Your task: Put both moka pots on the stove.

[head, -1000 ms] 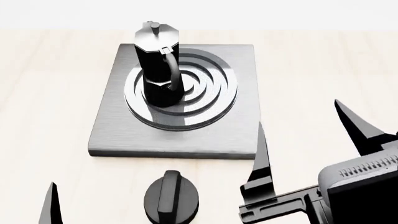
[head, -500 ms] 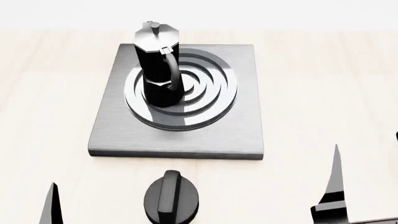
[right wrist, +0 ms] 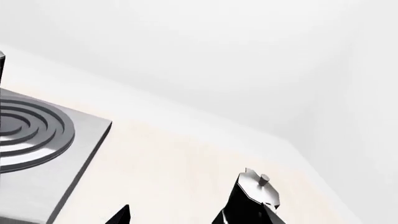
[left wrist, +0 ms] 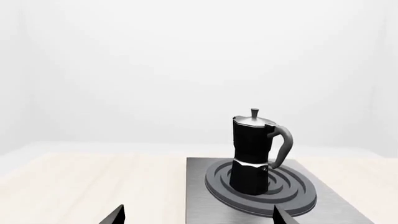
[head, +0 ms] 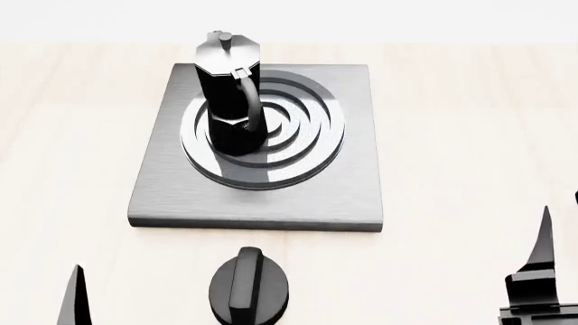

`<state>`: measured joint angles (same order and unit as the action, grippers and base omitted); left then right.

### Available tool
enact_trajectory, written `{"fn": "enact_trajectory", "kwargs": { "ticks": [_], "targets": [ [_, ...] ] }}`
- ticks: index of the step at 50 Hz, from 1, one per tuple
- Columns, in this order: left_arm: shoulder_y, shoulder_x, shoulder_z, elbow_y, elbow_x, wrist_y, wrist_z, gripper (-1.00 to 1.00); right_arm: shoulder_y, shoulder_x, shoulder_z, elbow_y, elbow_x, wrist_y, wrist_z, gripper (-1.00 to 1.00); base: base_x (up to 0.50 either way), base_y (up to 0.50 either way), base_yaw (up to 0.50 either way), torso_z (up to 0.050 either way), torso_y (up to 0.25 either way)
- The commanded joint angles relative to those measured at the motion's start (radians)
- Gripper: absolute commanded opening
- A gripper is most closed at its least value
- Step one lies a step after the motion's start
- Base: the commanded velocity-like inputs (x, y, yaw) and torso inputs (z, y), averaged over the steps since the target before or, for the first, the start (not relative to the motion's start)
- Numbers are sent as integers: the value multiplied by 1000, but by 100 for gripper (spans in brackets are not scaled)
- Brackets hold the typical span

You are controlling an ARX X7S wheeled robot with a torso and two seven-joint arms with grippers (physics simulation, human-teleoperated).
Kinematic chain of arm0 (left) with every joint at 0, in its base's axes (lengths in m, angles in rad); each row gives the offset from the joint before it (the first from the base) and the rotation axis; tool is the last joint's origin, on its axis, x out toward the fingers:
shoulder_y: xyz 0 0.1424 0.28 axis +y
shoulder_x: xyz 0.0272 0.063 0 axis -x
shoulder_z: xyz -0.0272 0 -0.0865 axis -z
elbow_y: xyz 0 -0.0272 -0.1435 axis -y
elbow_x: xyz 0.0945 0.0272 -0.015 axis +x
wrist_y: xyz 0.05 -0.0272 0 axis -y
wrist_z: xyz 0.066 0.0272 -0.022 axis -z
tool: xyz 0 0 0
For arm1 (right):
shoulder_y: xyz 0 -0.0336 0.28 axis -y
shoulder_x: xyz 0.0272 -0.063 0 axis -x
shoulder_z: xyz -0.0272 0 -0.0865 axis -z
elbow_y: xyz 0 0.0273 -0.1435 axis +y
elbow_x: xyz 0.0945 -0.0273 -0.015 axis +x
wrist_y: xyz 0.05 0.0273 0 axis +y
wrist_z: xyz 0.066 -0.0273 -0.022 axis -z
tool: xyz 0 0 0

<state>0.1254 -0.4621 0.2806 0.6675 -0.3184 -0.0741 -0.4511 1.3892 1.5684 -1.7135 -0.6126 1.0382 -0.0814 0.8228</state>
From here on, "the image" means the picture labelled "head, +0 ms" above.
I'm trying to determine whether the dark spiral stove burner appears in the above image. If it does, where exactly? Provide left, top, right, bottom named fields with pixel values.
left=179, top=70, right=347, bottom=191

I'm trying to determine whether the black and silver moka pot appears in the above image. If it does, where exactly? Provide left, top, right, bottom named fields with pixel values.
left=195, top=31, right=268, bottom=157

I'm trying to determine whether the grey square stove plate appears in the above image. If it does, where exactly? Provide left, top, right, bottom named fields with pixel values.
left=127, top=62, right=385, bottom=235

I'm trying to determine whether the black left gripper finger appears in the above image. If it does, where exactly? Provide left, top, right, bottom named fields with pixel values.
left=55, top=264, right=94, bottom=325

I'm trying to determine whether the black oval stove knob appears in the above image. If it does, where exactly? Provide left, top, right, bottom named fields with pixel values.
left=208, top=246, right=290, bottom=325

